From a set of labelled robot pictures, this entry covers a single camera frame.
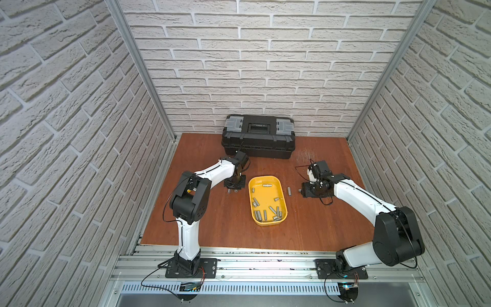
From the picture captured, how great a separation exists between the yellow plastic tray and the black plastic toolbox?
16 cm

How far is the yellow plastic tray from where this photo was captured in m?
0.86

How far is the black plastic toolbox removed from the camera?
993 millimetres
